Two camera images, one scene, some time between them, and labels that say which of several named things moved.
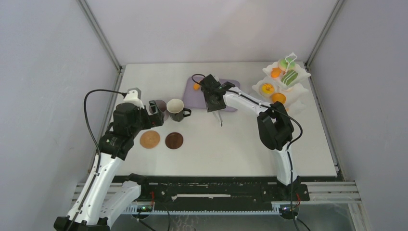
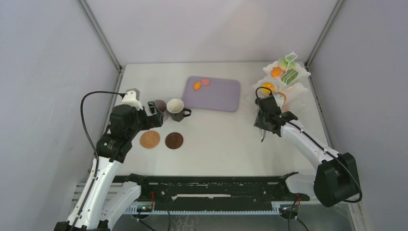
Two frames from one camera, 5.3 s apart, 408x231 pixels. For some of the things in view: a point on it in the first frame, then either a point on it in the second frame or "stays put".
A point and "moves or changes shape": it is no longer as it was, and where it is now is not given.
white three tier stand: [284, 81] stays put
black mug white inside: [175, 107] stays put
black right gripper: [211, 107] -> [258, 122]
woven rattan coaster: [150, 139] stays put
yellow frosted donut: [267, 88] stays put
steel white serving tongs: [217, 113] moves or changes shape
